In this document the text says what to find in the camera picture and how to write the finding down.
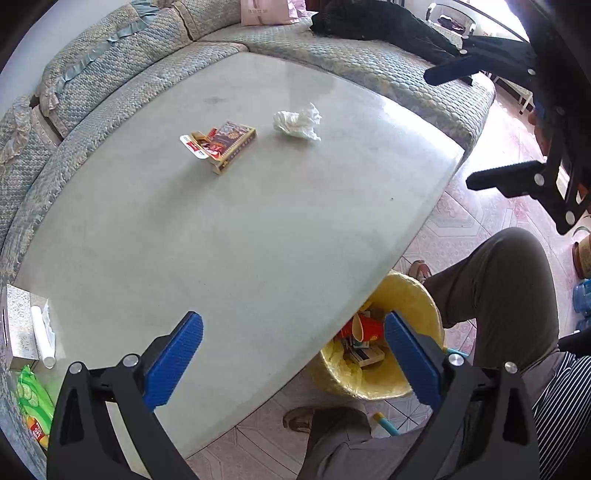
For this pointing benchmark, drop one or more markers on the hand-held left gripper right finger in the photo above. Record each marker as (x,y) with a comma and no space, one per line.
(413,360)

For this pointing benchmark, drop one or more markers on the white medicine box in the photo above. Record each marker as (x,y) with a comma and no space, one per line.
(367,354)

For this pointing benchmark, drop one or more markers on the person's brown shoe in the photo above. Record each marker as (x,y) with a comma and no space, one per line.
(420,271)
(298,420)

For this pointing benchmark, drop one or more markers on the crumpled white tissue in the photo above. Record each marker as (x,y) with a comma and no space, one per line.
(295,122)

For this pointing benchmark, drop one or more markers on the silver tissue box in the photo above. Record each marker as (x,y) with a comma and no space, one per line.
(21,323)

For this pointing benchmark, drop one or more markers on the blue water bottle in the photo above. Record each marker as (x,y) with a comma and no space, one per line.
(582,304)

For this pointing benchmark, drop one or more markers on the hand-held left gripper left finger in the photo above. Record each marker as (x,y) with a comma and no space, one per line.
(173,360)

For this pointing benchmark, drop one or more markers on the pink bag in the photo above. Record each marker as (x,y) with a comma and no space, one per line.
(263,11)

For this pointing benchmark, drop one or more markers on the red paper cup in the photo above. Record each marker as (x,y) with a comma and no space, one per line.
(369,328)

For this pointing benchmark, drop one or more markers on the black cloth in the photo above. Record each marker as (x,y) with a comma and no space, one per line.
(369,21)

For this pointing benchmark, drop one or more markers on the blue-grey quilted sofa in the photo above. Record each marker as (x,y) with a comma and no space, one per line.
(115,60)

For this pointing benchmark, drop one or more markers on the colourful patterned small box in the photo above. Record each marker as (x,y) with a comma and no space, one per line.
(231,143)

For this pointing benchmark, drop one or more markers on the white paper roll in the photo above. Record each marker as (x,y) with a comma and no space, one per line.
(41,332)

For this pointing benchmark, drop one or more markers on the person's striped shirt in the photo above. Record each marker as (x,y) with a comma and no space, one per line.
(563,387)

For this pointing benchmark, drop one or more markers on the yellow trash bin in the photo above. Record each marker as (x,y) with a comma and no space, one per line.
(415,295)

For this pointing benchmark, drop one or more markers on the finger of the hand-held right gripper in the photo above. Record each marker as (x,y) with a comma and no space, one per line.
(503,179)
(450,71)

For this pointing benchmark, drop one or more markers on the green chip bag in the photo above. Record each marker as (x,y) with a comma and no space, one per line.
(34,397)

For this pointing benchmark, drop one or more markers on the person in brown trousers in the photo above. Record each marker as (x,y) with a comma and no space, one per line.
(498,286)

